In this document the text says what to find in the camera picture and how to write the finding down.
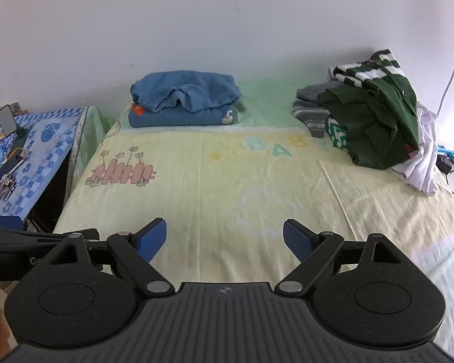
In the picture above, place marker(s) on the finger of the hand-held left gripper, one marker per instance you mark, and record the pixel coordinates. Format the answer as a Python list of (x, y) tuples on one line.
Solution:
[(90, 233)]

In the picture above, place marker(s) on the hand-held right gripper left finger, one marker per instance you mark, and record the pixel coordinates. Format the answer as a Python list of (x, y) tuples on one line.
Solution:
[(151, 240)]

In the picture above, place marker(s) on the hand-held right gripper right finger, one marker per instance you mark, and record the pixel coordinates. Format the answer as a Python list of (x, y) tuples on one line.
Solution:
[(299, 242)]

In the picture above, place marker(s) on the blue fleece garment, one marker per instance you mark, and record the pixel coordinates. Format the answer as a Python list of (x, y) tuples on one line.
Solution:
[(189, 90)]

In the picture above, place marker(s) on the dark blue box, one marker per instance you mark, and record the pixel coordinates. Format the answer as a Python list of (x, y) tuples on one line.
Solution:
[(3, 220)]

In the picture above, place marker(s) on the bunch of keys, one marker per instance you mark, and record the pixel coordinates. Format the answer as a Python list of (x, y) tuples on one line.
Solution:
[(3, 187)]

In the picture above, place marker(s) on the yellow green printed bedsheet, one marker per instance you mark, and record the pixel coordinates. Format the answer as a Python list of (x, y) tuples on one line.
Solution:
[(230, 177)]

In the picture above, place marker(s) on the blue white patterned cloth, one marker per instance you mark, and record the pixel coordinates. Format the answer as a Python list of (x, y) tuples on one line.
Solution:
[(49, 147)]

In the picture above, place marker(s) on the green white zigzag garment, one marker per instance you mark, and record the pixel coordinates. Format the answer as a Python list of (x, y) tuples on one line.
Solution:
[(336, 138)]

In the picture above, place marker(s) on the light green cloth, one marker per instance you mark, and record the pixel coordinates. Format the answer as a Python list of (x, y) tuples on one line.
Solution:
[(94, 121)]

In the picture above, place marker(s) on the black phone stand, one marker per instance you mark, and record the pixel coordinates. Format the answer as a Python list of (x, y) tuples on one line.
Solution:
[(22, 131)]

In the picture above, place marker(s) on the grey striped knit sweater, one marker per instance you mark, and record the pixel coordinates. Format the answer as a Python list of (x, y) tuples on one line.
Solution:
[(310, 113)]

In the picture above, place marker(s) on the black phone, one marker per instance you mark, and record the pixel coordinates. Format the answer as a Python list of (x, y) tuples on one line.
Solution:
[(6, 120)]

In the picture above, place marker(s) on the white shirt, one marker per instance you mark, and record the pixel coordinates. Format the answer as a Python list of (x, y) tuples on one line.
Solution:
[(423, 158)]

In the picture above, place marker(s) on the black power adapter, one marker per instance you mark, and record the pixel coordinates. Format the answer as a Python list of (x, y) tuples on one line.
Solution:
[(444, 164)]

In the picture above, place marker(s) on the green jacket white stripes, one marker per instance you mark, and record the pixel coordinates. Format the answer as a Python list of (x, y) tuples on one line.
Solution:
[(397, 98)]

